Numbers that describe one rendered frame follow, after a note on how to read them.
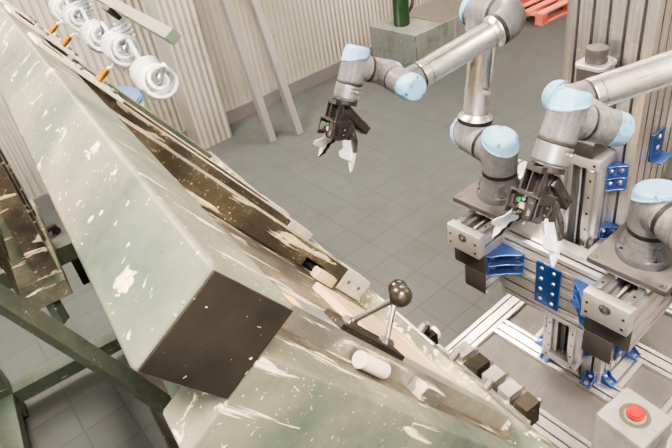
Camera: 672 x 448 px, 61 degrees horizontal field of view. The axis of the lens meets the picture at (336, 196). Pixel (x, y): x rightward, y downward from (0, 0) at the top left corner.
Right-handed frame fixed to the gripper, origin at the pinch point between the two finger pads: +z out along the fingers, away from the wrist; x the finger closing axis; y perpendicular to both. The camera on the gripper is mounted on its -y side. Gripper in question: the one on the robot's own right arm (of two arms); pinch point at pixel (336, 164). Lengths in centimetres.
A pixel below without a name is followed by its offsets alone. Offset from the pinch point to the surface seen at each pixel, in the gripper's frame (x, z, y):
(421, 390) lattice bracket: 72, 21, 33
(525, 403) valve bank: 66, 47, -28
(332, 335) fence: 67, 8, 56
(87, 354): -9, 57, 64
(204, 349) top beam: 90, -13, 94
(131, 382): -8, 69, 51
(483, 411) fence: 71, 37, 4
